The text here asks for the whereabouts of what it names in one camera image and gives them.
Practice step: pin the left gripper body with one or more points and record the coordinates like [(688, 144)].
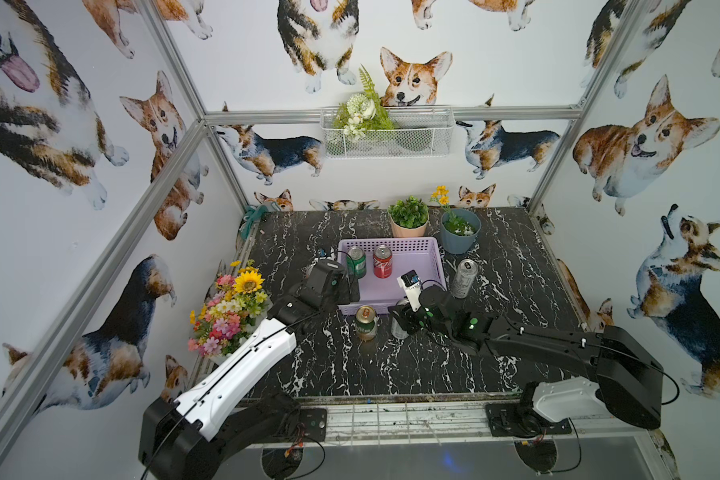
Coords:
[(345, 287)]

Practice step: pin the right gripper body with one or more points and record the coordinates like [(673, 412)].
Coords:
[(409, 312)]

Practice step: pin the green soda can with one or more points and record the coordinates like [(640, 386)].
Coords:
[(356, 261)]

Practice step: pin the white Monster can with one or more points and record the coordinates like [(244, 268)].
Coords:
[(463, 279)]

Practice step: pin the green and red can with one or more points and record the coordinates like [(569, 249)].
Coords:
[(366, 319)]

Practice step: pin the red cola can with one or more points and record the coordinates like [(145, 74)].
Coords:
[(382, 261)]

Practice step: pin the silver grey can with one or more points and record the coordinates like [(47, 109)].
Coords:
[(395, 314)]

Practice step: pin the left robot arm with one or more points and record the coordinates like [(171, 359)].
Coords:
[(190, 437)]

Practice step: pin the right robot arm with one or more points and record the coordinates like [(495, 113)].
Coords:
[(611, 373)]

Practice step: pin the purple plastic basket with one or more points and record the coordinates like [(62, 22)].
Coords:
[(416, 253)]

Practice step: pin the yellow flower in blue pot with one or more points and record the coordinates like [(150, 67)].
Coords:
[(459, 227)]

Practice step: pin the green plant in pink pot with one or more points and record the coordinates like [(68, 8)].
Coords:
[(409, 218)]

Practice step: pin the sunflower bouquet with white fence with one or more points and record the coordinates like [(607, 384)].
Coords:
[(230, 315)]

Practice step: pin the teal clamp at table corner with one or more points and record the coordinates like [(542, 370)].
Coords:
[(250, 217)]

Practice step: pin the white flower fern bouquet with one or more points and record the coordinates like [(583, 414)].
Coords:
[(362, 116)]

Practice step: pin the aluminium mounting rail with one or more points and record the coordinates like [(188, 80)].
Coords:
[(375, 421)]

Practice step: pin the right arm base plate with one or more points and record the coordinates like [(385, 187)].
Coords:
[(512, 420)]

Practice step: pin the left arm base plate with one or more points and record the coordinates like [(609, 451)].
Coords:
[(288, 427)]

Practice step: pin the white wire wall basket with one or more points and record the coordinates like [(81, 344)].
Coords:
[(417, 132)]

